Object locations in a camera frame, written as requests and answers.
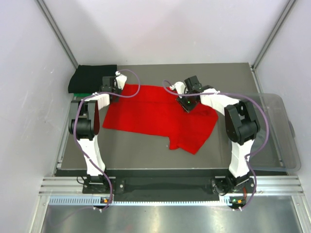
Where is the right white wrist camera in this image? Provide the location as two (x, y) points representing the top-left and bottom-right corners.
(170, 82), (187, 96)

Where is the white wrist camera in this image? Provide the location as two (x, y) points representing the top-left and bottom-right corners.
(170, 82), (187, 96)
(115, 71), (127, 90)

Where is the grey slotted cable duct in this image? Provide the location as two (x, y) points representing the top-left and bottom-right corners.
(49, 196), (232, 206)

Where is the red t shirt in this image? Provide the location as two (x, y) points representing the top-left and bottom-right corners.
(103, 84), (218, 154)

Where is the clear plastic bin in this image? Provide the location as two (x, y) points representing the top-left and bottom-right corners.
(225, 93), (302, 172)

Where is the folded green t shirt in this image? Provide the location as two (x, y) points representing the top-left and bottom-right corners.
(73, 93), (92, 98)

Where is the left corner aluminium post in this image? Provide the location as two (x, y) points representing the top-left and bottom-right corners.
(35, 0), (79, 68)

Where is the grey t shirt in bin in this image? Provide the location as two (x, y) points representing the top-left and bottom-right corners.
(251, 130), (266, 155)

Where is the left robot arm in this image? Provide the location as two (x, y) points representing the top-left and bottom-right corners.
(68, 71), (127, 194)

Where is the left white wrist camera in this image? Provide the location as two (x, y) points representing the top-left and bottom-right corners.
(115, 71), (127, 90)

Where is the corner aluminium post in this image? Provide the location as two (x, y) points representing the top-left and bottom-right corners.
(251, 0), (298, 71)
(35, 0), (79, 68)

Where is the folded black t shirt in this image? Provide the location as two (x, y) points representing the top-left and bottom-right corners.
(68, 65), (117, 94)

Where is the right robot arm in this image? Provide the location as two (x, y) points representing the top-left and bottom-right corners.
(170, 76), (260, 195)

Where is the right corner aluminium post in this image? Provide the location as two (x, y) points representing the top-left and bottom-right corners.
(251, 0), (298, 71)

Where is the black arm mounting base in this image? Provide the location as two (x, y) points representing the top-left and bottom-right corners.
(95, 169), (255, 202)

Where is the aluminium frame rail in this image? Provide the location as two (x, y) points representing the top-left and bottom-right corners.
(39, 176), (304, 196)

